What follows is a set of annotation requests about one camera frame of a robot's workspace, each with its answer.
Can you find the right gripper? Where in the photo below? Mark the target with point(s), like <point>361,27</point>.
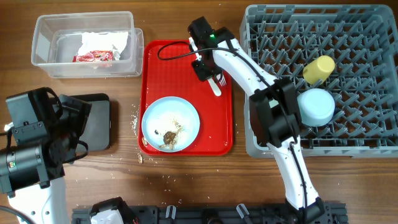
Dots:
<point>201,74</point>

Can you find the white plastic spoon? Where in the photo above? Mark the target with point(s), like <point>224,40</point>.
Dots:
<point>214,87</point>

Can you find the light blue plate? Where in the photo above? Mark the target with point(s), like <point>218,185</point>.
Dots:
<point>166,110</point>

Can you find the brown food scraps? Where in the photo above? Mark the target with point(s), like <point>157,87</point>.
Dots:
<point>169,133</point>

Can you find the white napkin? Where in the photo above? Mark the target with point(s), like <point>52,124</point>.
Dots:
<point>110,41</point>

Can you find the red snack wrapper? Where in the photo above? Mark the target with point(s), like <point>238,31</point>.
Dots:
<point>94,56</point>

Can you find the yellow plastic cup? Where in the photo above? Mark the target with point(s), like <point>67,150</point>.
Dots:
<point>319,69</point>

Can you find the light blue bowl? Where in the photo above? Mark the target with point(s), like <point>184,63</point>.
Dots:
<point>316,107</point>

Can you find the white plastic fork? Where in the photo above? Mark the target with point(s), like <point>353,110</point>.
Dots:
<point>221,79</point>

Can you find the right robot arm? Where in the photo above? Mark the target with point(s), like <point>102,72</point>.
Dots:
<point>274,111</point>

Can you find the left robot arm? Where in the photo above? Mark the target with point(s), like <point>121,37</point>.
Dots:
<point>45,132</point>

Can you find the red serving tray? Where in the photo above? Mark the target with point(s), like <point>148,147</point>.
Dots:
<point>177,78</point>

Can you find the food crumb on table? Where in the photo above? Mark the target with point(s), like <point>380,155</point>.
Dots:
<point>140,158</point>

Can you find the black plastic tray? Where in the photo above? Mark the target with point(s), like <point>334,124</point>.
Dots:
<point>90,115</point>

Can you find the clear plastic bin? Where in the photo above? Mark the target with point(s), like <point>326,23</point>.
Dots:
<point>57,38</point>

